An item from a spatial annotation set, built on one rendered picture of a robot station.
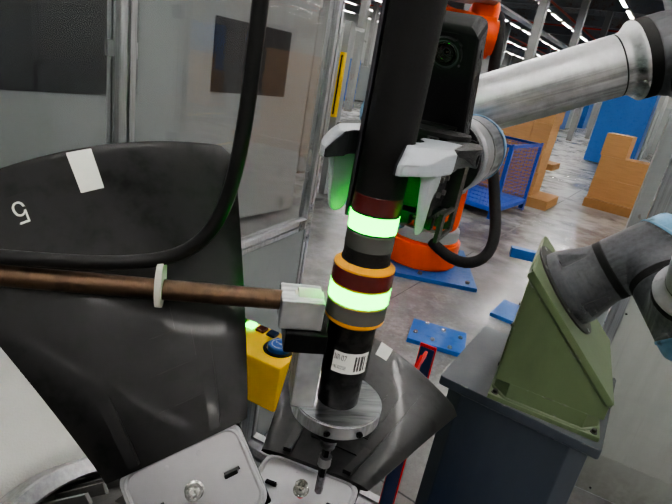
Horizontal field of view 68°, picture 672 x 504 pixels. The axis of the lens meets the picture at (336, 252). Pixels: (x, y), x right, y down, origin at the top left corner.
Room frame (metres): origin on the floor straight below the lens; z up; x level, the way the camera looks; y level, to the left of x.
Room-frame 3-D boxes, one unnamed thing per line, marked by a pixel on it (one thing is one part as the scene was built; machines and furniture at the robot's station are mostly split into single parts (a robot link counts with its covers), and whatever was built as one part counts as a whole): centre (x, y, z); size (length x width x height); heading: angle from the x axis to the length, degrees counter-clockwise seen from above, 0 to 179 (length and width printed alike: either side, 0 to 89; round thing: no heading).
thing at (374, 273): (0.33, -0.02, 1.40); 0.04 x 0.04 x 0.05
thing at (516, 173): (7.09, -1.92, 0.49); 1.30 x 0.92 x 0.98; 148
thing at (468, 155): (0.37, -0.07, 1.50); 0.09 x 0.05 x 0.02; 167
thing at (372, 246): (0.33, -0.02, 1.44); 0.03 x 0.03 x 0.01
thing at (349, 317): (0.33, -0.02, 1.39); 0.04 x 0.04 x 0.01
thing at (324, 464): (0.33, -0.02, 1.24); 0.01 x 0.01 x 0.05
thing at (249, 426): (0.77, 0.11, 0.92); 0.03 x 0.03 x 0.12; 67
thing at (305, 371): (0.32, -0.01, 1.35); 0.09 x 0.07 x 0.10; 102
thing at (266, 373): (0.77, 0.11, 1.02); 0.16 x 0.10 x 0.11; 67
